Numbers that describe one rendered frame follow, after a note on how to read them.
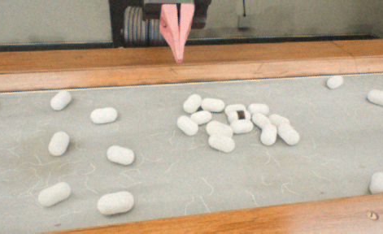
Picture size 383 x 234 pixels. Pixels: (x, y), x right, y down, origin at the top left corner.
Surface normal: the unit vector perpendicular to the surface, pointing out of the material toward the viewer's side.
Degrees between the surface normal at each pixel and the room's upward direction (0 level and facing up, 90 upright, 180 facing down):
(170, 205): 0
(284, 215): 0
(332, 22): 89
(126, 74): 45
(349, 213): 0
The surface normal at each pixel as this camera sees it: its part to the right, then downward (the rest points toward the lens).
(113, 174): 0.04, -0.84
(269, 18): 0.16, 0.51
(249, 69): 0.15, -0.22
